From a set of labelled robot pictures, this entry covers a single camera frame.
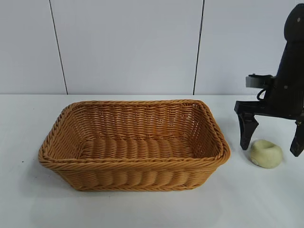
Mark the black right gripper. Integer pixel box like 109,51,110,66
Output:
234,75,304,158

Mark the pale yellow egg yolk pastry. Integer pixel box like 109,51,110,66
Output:
250,139,283,169

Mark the tan woven wicker basket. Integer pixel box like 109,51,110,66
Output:
38,99,231,192

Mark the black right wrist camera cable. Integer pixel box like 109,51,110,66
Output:
256,87,271,101

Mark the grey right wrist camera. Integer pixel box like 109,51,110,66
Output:
245,74,274,89

